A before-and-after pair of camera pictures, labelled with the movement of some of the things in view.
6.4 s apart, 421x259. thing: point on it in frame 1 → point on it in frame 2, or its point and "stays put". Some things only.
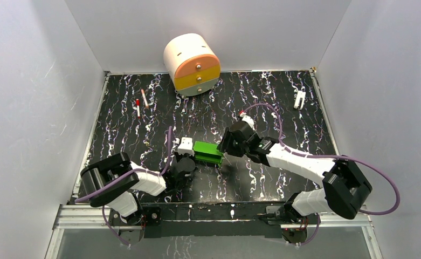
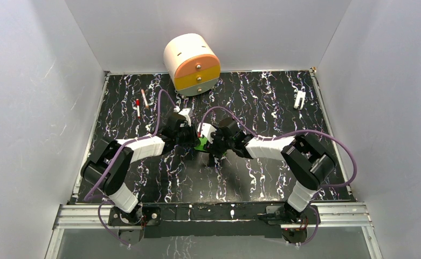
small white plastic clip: x=299 y=100 stays put
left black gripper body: x=189 y=157 → x=189 y=134
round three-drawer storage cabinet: x=193 y=66 stays put
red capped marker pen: x=137 y=103 stays put
